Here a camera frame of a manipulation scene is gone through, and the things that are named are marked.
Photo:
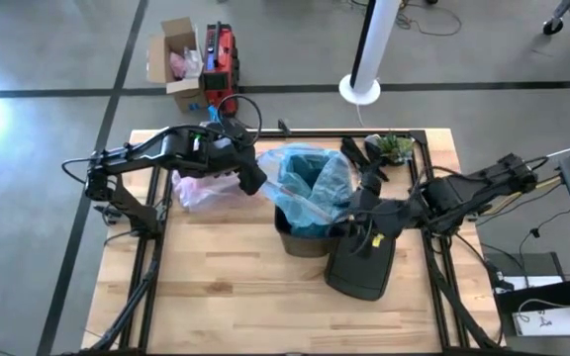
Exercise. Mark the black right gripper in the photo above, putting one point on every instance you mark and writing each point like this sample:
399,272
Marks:
389,215

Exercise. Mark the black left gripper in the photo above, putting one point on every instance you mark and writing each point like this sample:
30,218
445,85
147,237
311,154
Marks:
225,155

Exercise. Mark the translucent pink trash bag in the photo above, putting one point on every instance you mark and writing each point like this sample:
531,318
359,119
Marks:
206,190

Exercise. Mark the black trash bin lid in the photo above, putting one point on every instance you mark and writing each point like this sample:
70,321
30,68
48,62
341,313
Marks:
361,272

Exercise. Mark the light blue trash bag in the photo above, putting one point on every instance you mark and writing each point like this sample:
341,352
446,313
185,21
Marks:
314,183

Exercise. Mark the black plastic trash bin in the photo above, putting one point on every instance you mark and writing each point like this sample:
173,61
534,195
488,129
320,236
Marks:
305,244

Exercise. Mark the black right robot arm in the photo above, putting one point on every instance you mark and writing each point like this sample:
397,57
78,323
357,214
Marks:
473,190

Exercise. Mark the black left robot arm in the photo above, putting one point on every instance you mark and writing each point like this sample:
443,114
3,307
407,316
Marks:
136,153

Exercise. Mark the small potted succulent plant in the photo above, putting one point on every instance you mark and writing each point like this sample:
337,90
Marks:
394,148

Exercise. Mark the clear plastic bundle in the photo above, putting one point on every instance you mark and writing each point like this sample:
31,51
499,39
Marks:
193,62

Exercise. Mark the red black toolbox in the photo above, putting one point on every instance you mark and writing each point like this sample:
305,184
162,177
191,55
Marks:
225,54

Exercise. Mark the pink plastic bundle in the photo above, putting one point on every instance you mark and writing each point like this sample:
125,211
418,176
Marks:
177,64

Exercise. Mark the open cardboard box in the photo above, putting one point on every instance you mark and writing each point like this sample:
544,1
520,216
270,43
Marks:
159,49

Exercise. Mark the plain white paper sheet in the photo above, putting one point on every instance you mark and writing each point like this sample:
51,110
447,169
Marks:
537,283

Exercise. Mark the white pole with base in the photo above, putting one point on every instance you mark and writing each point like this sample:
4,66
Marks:
376,44

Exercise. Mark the black diagonal bar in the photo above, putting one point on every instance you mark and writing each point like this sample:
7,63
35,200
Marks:
552,296

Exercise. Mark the white paper with scribble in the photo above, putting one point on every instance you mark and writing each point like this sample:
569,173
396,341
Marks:
552,324

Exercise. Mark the grey chair leg caster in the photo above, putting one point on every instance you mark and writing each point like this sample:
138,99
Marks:
552,26

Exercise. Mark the black aluminium table frame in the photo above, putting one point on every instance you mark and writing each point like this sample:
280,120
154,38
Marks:
147,267

